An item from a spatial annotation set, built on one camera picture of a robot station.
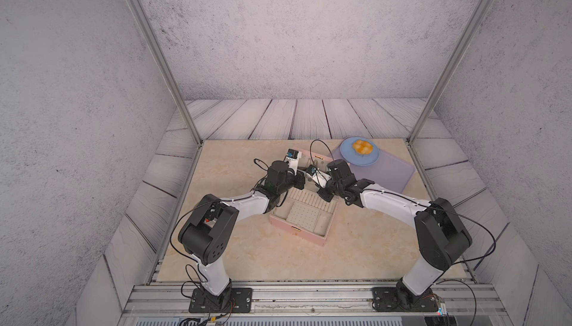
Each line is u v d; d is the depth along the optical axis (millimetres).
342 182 697
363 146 1145
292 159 790
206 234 475
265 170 715
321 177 789
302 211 867
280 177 713
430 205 494
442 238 456
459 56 874
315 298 743
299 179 801
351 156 1145
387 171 1141
